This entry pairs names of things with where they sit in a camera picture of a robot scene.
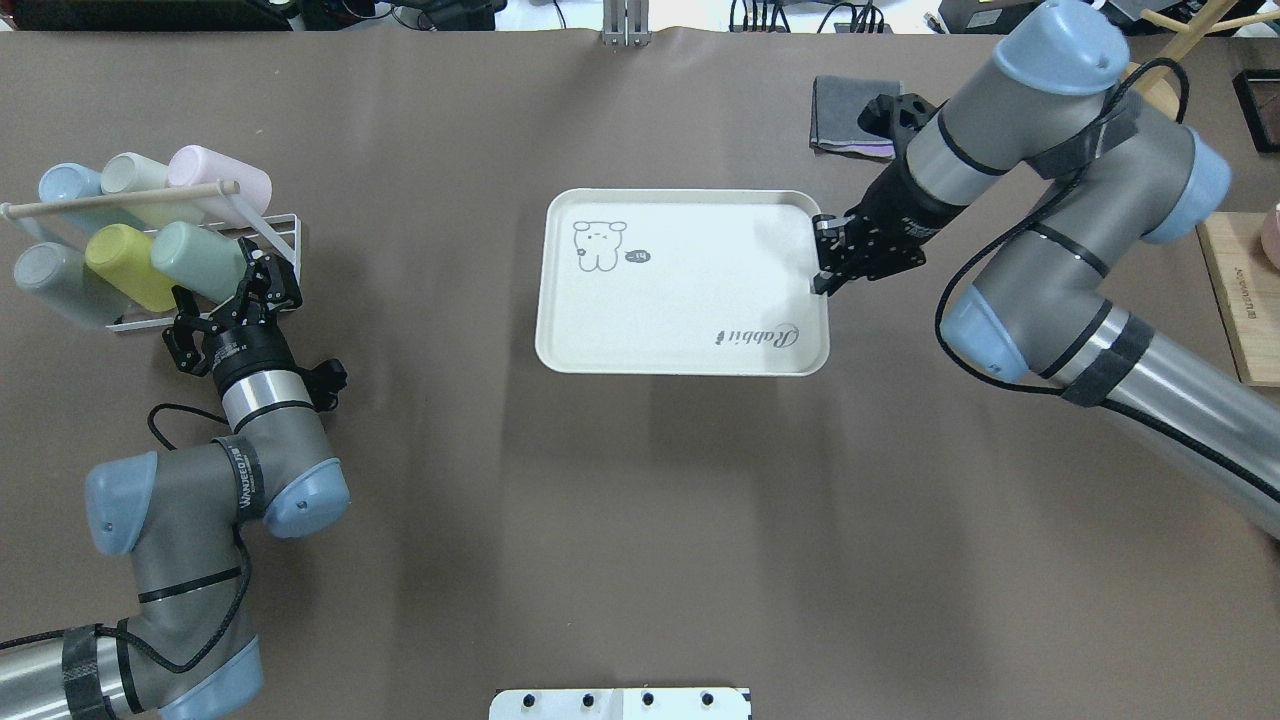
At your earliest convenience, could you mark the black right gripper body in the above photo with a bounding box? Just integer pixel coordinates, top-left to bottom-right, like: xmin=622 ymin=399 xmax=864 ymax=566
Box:
xmin=813 ymin=165 xmax=946 ymax=281

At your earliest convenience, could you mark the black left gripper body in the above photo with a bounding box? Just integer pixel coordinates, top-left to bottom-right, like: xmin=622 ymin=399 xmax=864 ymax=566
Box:
xmin=195 ymin=305 xmax=291 ymax=386

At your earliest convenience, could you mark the green cup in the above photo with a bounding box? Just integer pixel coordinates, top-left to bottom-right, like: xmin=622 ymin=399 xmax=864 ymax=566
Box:
xmin=150 ymin=222 xmax=248 ymax=304

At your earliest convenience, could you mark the cream rabbit tray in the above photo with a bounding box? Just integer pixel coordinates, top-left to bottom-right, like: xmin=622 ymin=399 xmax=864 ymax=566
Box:
xmin=535 ymin=188 xmax=829 ymax=377

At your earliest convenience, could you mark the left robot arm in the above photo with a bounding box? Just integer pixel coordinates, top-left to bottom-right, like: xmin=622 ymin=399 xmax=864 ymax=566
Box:
xmin=1 ymin=238 xmax=349 ymax=719

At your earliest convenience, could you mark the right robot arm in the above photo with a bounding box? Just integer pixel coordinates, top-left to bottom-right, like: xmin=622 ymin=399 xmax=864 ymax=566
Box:
xmin=812 ymin=1 xmax=1279 ymax=536

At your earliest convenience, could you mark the yellow cup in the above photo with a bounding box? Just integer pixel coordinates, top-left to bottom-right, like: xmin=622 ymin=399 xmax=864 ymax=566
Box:
xmin=84 ymin=224 xmax=177 ymax=313

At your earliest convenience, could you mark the grey cup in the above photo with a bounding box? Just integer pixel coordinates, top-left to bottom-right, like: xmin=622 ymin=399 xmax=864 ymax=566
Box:
xmin=13 ymin=242 xmax=132 ymax=329

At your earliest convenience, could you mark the pink cup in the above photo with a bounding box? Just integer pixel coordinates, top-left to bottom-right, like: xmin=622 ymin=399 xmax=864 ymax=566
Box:
xmin=166 ymin=145 xmax=273 ymax=227

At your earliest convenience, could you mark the pale cream cup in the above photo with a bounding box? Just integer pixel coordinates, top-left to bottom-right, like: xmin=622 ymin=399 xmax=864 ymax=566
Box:
xmin=100 ymin=152 xmax=205 ymax=231

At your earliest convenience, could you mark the light blue cup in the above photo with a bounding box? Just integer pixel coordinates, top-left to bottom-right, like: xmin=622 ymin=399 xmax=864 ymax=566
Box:
xmin=37 ymin=161 xmax=147 ymax=236

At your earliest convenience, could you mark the grey folded cloth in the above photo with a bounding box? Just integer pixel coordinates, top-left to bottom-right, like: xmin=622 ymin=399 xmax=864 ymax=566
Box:
xmin=810 ymin=76 xmax=902 ymax=160

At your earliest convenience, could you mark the wooden mug tree stand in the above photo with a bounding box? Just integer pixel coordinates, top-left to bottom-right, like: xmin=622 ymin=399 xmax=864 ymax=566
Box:
xmin=1125 ymin=0 xmax=1280 ymax=117

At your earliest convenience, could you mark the wooden cutting board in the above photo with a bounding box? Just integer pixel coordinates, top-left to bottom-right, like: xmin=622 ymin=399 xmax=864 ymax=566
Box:
xmin=1196 ymin=211 xmax=1279 ymax=388

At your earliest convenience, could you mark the pink ribbed bowl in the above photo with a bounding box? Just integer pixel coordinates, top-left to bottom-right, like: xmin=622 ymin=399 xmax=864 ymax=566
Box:
xmin=1260 ymin=202 xmax=1280 ymax=270

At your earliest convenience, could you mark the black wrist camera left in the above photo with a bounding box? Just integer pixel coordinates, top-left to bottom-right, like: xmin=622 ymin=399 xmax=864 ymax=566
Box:
xmin=297 ymin=357 xmax=348 ymax=413

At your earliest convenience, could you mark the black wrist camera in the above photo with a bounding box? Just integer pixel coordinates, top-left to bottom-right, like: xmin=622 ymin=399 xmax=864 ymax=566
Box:
xmin=858 ymin=94 xmax=940 ymax=155
xmin=297 ymin=357 xmax=348 ymax=413

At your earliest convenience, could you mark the white wire cup rack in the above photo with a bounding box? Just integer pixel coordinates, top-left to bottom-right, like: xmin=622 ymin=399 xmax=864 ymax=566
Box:
xmin=3 ymin=179 xmax=305 ymax=333

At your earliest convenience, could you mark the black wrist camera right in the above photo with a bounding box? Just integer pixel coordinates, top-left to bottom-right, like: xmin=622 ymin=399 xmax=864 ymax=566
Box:
xmin=858 ymin=94 xmax=940 ymax=155

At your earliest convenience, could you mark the aluminium frame post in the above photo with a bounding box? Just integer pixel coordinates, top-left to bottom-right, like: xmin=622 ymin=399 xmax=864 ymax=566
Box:
xmin=602 ymin=0 xmax=652 ymax=47

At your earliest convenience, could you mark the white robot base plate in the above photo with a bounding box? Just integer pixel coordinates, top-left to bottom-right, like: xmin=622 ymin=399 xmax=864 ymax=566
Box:
xmin=488 ymin=685 xmax=753 ymax=719

